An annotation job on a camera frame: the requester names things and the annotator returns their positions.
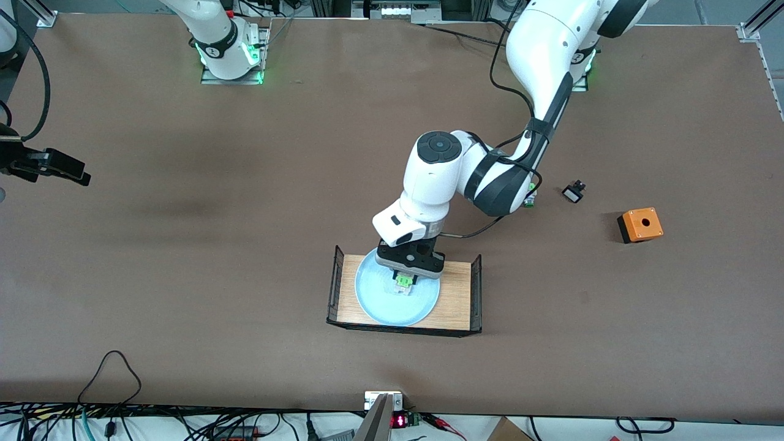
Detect light blue plate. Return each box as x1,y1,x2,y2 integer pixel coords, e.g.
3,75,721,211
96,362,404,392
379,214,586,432
355,248,442,327

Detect wooden tray black mesh sides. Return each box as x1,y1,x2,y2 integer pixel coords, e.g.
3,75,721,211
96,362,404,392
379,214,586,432
326,245,483,337

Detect grey pole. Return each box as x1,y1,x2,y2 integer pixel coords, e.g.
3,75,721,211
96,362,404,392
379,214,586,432
354,395,393,441

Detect cardboard piece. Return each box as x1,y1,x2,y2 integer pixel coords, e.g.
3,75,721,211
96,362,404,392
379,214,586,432
487,416,535,441

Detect orange box with hole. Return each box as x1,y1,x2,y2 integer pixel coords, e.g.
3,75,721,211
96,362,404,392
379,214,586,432
617,207,664,244

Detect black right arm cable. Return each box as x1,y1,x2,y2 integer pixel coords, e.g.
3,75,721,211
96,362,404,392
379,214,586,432
0,9,51,143

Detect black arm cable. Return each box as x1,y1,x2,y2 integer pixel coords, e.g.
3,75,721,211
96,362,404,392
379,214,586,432
441,0,543,239
0,9,51,143

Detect metal bracket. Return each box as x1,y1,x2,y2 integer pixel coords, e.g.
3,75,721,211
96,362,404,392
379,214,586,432
364,391,404,411

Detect looped black cable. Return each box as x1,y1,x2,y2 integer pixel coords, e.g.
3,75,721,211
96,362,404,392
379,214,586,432
77,350,143,406

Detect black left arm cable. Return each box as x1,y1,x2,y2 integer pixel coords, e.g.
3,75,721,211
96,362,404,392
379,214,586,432
441,0,543,239

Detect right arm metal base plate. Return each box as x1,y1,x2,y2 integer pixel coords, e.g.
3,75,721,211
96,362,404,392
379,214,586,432
201,28,265,85

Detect black cable across table edge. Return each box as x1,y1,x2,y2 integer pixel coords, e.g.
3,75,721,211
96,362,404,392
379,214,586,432
423,23,509,47

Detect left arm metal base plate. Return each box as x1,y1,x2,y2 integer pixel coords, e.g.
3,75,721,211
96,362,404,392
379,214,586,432
573,52,592,92

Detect black cable loop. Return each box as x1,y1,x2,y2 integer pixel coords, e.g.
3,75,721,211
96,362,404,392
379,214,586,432
616,416,676,435

